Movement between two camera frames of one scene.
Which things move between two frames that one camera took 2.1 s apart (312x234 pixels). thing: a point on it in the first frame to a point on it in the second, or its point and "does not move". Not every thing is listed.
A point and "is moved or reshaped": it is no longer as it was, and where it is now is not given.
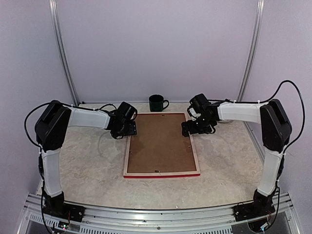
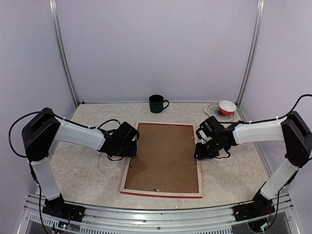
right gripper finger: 189,126 to 204,151
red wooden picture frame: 159,149 is moved or reshaped
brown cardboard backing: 159,145 is moved or reshaped
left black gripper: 132,130 to 133,152
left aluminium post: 53,8 does not move
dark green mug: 156,102 does not move
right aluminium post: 253,49 does not move
